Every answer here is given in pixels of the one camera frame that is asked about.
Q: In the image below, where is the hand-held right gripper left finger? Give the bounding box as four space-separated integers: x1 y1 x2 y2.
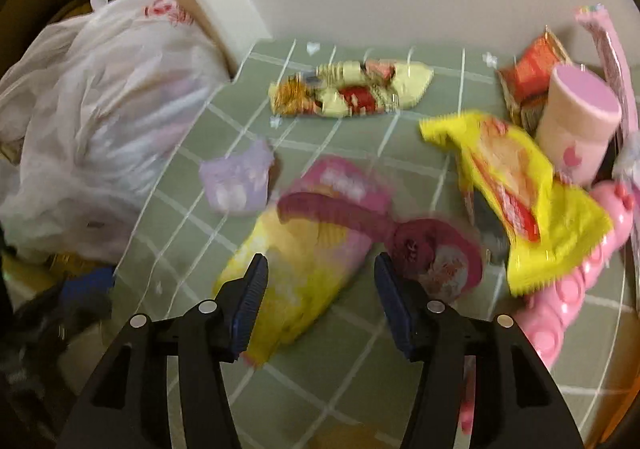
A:
57 253 269 449

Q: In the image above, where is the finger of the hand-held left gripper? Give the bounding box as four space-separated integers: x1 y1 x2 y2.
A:
20 265 117 330

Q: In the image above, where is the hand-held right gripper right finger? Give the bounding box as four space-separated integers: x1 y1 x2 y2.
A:
374 252 586 449

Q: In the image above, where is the pink and yellow snack bag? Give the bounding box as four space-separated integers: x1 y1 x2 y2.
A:
214 155 397 369

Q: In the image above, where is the yellow snack packet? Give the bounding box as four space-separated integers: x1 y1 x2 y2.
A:
419 110 615 299

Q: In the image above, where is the long pink packet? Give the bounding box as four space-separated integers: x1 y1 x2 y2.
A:
574 4 640 190

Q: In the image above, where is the dark pink wrapper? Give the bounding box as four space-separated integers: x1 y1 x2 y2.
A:
276 190 485 306

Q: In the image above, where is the small purple wrapper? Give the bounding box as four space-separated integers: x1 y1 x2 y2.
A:
199 138 276 217

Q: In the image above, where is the green checked tablecloth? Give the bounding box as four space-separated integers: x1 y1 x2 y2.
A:
112 39 631 449

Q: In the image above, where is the pink caterpillar toy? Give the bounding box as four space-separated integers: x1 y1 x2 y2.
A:
459 179 640 435

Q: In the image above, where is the white plastic bag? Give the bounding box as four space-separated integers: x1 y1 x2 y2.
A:
0 0 233 265

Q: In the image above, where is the yellow and red snack wrapper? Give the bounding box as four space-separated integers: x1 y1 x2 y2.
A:
269 58 435 120

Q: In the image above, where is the pink cup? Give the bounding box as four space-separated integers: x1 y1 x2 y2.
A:
536 64 622 186

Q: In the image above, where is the red-orange snack packet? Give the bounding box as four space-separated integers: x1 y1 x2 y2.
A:
496 28 573 132

